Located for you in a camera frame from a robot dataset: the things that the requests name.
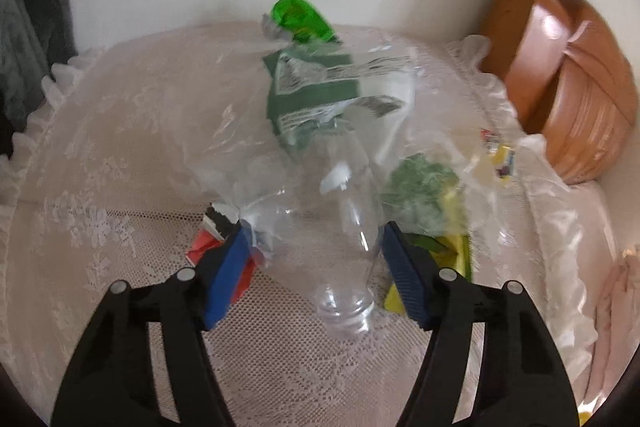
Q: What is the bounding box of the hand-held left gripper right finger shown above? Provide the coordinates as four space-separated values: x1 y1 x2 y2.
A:
381 221 583 427

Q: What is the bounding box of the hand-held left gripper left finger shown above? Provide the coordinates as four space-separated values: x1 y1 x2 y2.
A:
50 223 256 427

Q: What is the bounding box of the clear plastic bottle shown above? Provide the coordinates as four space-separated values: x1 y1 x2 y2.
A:
312 134 388 342

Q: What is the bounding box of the clear plastic bag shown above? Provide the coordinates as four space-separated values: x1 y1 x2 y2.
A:
185 27 551 268

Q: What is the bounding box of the red and white wrapper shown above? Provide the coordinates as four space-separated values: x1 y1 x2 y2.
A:
187 202 261 300

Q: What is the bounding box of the yellow wrapper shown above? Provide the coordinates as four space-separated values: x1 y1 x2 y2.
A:
385 187 473 315

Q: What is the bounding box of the crumpled green net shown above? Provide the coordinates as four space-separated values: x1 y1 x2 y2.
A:
382 154 458 233

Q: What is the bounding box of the white lace tablecloth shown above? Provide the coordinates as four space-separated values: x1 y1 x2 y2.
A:
0 22 616 427

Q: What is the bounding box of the small colourful candy wrapper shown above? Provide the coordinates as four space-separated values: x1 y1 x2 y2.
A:
480 129 518 182

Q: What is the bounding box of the bed with pink sheet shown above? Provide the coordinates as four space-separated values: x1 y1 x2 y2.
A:
565 177 640 413

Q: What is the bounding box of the wooden bed headboard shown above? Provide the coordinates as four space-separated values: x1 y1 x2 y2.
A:
477 0 638 185

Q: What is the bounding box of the grey blanket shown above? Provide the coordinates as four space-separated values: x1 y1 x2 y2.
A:
0 0 76 158

